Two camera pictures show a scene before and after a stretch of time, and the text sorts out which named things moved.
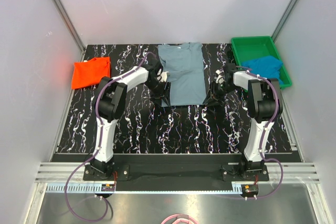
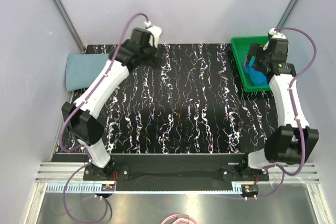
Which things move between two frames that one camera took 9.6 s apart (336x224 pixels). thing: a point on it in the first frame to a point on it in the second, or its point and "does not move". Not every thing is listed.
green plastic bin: (248, 48) does not move
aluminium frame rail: (293, 173) does not move
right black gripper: (212, 97) to (255, 50)
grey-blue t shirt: (185, 64) to (82, 69)
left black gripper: (164, 94) to (154, 62)
